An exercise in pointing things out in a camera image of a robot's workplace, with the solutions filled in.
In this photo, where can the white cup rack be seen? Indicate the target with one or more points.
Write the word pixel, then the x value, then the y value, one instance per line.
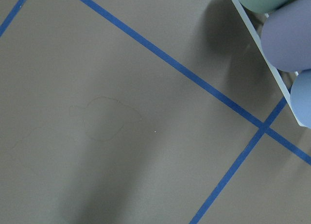
pixel 275 72

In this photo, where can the blue plastic cup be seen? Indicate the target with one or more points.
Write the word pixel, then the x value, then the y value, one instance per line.
pixel 301 98

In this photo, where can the purple plastic cup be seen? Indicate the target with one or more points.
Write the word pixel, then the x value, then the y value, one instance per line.
pixel 286 37

